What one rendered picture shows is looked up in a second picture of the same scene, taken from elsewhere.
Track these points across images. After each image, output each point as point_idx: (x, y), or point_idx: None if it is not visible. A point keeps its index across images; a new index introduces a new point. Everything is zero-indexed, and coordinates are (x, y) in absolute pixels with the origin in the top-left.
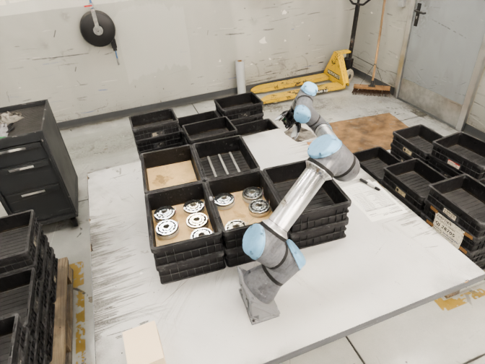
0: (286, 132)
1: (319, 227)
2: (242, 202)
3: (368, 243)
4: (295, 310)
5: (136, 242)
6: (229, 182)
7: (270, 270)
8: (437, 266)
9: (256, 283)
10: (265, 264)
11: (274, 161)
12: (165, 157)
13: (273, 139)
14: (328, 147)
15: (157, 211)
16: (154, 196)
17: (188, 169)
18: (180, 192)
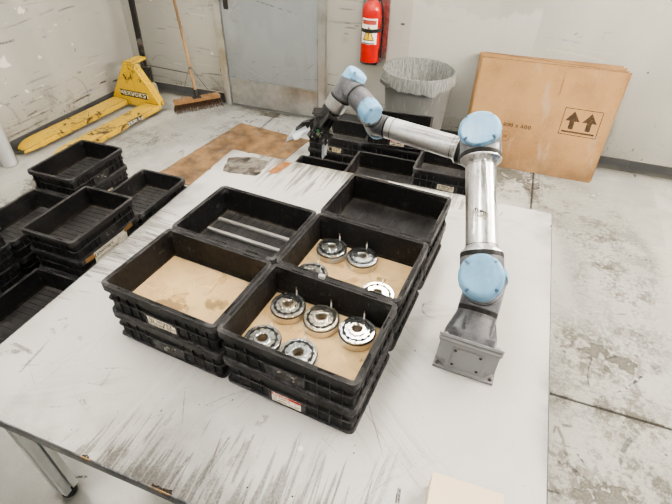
0: (227, 170)
1: (436, 243)
2: (330, 265)
3: (461, 240)
4: (499, 340)
5: (229, 419)
6: (298, 248)
7: (488, 306)
8: (523, 227)
9: (485, 331)
10: (494, 300)
11: None
12: (140, 269)
13: (222, 183)
14: (498, 125)
15: None
16: (230, 325)
17: (191, 269)
18: (255, 297)
